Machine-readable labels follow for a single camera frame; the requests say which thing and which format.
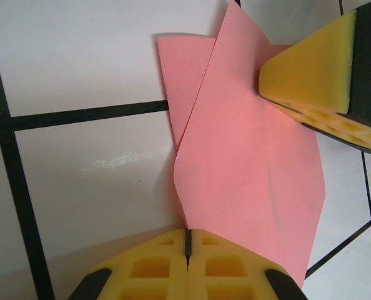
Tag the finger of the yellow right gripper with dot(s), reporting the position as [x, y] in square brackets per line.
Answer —
[354, 132]
[313, 72]

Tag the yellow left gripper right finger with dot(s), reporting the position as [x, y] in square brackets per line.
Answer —
[229, 272]

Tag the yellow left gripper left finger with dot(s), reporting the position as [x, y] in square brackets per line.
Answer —
[151, 272]

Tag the pink cloth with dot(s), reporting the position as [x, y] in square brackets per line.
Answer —
[251, 156]

